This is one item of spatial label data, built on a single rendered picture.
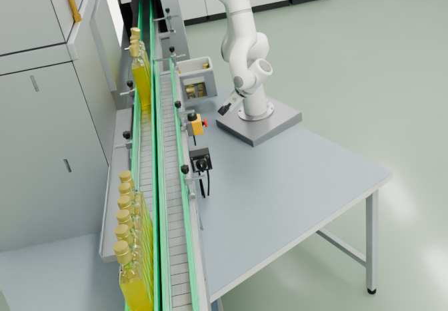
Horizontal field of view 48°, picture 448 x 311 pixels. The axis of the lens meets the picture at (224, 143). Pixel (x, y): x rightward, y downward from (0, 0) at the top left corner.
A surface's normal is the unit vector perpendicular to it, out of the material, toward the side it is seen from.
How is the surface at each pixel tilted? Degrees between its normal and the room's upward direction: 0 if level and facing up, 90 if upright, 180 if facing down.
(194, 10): 90
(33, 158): 90
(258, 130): 3
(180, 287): 0
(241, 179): 0
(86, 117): 90
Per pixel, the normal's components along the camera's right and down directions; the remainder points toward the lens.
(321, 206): -0.15, -0.83
